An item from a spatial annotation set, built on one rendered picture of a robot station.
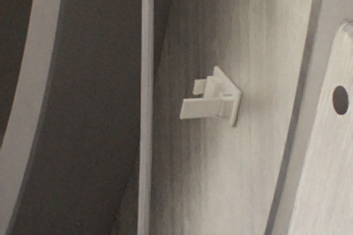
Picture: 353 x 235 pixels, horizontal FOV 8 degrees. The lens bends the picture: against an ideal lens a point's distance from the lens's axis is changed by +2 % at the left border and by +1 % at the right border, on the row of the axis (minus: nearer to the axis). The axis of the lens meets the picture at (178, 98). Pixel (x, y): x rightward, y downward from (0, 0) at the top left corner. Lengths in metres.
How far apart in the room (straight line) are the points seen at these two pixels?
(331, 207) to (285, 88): 0.06
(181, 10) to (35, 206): 0.11
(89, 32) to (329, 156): 0.15
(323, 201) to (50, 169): 0.18
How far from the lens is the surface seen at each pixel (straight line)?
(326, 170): 0.87
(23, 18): 1.87
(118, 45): 0.99
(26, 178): 1.02
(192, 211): 0.99
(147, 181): 0.96
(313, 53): 0.90
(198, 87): 0.96
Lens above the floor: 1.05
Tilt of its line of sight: 5 degrees down
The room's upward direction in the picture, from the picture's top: 1 degrees counter-clockwise
